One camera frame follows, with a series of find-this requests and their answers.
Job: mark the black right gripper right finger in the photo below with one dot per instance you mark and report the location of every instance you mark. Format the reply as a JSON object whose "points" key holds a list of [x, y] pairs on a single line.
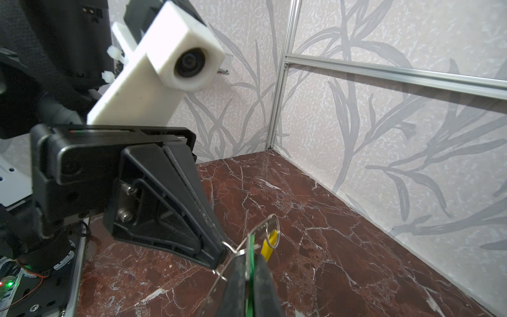
{"points": [[265, 298]]}

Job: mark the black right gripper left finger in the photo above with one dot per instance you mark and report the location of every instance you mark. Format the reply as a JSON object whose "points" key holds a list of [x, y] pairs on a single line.
{"points": [[233, 299]]}

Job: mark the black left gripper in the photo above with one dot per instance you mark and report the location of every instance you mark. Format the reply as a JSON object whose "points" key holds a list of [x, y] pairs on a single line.
{"points": [[158, 200]]}

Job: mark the metal keyring with green tags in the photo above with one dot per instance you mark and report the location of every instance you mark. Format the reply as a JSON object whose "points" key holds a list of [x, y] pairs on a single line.
{"points": [[262, 239]]}

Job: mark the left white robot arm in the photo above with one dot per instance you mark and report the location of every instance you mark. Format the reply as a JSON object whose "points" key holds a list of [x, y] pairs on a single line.
{"points": [[95, 98]]}

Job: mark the green circuit board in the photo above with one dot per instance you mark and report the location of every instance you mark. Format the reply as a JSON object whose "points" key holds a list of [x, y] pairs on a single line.
{"points": [[7, 284]]}

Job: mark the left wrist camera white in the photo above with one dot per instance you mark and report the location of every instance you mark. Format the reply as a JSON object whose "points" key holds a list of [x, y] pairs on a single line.
{"points": [[167, 51]]}

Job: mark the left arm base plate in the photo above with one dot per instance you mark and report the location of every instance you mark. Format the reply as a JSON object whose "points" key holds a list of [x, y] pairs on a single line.
{"points": [[49, 294]]}

